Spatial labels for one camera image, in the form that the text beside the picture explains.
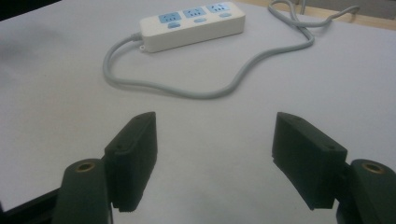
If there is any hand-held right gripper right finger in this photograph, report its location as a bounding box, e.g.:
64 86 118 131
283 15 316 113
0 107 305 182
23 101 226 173
271 111 396 224

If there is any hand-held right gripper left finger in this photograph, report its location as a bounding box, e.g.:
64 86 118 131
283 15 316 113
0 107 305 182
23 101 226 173
51 111 158 224

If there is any white power strip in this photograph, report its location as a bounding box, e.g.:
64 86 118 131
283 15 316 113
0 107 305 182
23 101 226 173
138 1 247 53

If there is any grey power strip cable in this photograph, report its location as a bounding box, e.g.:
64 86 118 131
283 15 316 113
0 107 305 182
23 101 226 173
102 0 361 101

